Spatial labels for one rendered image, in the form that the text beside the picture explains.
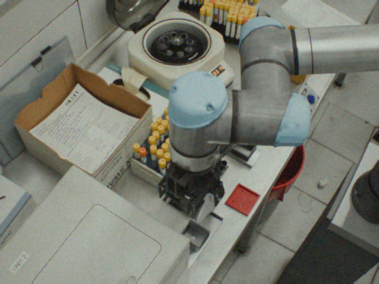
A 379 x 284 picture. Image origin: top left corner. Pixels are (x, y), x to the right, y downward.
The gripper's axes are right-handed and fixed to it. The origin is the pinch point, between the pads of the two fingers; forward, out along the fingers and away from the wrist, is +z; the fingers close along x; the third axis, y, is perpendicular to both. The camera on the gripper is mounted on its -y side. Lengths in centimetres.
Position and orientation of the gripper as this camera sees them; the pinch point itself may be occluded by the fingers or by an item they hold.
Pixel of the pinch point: (197, 199)
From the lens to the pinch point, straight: 90.8
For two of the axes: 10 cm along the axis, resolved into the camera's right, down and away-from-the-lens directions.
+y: -5.6, 6.9, -4.6
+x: 8.3, 4.8, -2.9
